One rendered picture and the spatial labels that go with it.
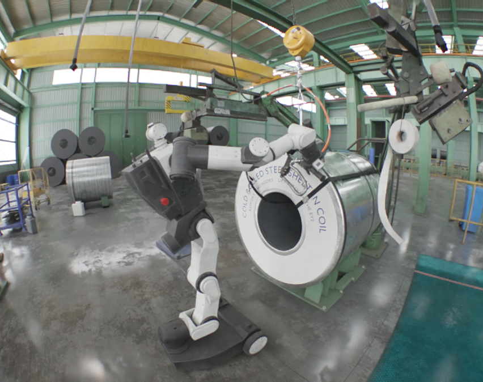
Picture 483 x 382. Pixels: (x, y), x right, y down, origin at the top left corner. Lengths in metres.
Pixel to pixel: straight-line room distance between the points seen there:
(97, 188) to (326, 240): 5.37
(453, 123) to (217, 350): 1.74
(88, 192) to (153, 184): 5.09
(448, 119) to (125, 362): 2.31
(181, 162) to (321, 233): 1.09
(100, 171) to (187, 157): 5.17
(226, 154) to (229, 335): 1.19
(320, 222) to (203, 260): 0.82
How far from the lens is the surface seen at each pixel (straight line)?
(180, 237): 1.03
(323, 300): 2.12
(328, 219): 1.45
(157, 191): 0.89
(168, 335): 1.38
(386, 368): 1.77
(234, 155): 0.76
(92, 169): 5.88
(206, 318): 1.41
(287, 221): 2.19
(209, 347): 1.48
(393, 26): 0.90
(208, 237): 1.08
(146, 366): 1.67
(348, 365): 1.69
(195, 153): 0.75
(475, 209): 5.32
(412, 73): 1.21
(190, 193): 0.95
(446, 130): 1.08
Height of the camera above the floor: 1.36
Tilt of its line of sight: 11 degrees down
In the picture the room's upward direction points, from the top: straight up
